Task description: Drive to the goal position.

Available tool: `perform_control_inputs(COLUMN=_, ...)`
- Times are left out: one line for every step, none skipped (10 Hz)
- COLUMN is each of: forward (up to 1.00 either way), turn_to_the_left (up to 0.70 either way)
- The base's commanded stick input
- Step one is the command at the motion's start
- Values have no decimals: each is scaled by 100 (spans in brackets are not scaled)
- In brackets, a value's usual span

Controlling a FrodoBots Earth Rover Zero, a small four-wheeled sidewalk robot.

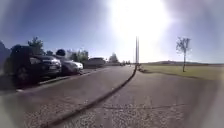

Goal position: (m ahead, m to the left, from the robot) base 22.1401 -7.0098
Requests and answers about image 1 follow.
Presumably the pale kerb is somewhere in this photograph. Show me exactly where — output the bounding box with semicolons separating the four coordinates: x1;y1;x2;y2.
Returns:
15;66;108;92

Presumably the silver car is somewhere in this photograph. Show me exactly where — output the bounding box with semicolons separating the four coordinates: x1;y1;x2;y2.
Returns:
53;48;84;76

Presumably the distant hill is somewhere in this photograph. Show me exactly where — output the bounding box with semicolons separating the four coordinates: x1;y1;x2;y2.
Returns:
146;60;224;66

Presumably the grey asphalt road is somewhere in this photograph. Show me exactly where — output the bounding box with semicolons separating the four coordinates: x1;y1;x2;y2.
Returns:
0;64;136;128

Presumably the dark car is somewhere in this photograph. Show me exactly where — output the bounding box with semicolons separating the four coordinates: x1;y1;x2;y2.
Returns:
3;44;63;85

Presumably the grey asphalt path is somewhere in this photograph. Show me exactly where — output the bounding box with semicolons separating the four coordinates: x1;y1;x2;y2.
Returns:
49;64;224;128

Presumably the small thin tree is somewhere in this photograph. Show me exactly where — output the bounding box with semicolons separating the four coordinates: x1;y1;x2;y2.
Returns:
175;36;192;73

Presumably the row of trees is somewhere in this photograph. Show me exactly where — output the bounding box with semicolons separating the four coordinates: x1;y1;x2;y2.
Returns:
26;36;90;63

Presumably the grass field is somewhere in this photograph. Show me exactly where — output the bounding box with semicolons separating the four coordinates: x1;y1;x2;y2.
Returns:
138;63;224;82

